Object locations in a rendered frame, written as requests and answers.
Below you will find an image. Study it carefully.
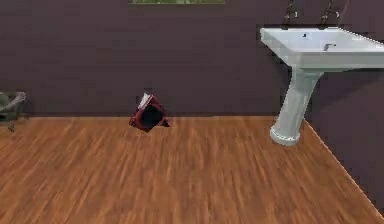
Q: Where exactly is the dark red bin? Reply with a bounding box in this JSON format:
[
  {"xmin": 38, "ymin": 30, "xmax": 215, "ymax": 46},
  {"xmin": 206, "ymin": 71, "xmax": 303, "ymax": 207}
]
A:
[{"xmin": 128, "ymin": 92, "xmax": 170, "ymax": 133}]

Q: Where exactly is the green grey chair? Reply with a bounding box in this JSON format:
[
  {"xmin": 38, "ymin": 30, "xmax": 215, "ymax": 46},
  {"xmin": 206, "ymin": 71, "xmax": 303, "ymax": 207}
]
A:
[{"xmin": 0, "ymin": 91, "xmax": 28, "ymax": 132}]

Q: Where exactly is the white pedestal sink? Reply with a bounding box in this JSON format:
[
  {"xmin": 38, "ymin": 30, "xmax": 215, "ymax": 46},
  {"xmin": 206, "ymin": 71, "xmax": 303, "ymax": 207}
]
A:
[{"xmin": 259, "ymin": 26, "xmax": 384, "ymax": 147}]

